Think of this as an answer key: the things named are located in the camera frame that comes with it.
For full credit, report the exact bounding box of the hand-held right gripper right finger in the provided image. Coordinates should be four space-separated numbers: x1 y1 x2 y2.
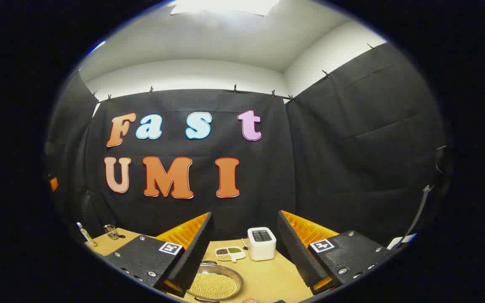
277 210 391 295

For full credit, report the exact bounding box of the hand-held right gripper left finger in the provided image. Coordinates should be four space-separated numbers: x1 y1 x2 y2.
104 212 214 297

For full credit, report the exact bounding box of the heap of yellow soybeans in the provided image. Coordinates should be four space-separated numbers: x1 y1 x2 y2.
189 273 239 299

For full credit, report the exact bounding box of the steel pot with black handles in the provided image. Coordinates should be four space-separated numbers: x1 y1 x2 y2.
186 261 244 303

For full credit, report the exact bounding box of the divided dish of beans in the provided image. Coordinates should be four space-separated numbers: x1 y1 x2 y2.
214 246 246 263

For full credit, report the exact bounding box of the white toaster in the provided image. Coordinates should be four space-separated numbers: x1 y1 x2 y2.
247 227 277 261

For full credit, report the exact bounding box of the clear plastic water bottle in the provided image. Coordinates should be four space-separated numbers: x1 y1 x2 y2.
77 222 98 247

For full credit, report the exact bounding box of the black backdrop cloth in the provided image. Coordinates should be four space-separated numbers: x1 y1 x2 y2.
45 42 451 257

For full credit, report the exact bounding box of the white paper sheet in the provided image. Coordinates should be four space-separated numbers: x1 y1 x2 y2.
387 233 418 250

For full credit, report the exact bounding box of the ceiling light panel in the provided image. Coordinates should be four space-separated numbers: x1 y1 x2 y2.
170 0 280 16

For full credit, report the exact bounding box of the small wire basket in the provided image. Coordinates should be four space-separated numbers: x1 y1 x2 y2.
103 224 126 240

